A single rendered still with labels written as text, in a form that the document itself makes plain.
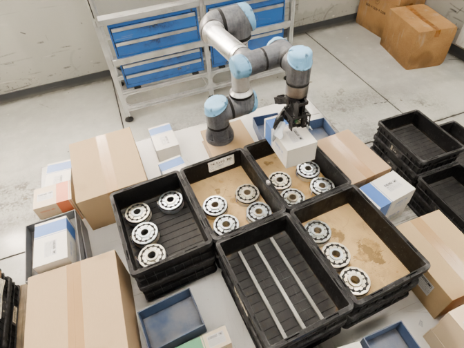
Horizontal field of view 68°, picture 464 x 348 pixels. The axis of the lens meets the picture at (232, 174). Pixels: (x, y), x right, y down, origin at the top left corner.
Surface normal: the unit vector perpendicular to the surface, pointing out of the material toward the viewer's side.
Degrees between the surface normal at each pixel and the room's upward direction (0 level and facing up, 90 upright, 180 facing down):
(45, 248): 0
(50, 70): 90
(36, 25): 90
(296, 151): 90
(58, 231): 0
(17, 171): 0
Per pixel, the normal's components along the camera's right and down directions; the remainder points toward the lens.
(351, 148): -0.06, -0.68
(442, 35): 0.17, 0.69
